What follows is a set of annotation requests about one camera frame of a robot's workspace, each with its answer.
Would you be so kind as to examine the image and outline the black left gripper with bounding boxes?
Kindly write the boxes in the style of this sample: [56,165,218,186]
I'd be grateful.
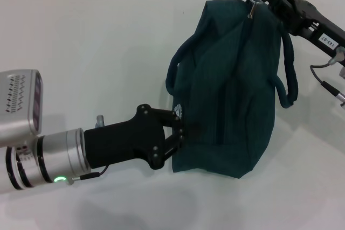
[84,103,202,171]

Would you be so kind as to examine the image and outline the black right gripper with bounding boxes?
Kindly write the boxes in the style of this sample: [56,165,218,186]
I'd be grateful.
[253,0,345,67]

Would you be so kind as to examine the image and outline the dark teal insulated lunch bag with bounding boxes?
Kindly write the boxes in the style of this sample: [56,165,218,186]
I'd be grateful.
[164,0,300,179]

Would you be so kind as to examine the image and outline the dark left arm cable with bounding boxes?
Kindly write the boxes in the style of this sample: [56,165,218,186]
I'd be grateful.
[72,164,110,184]

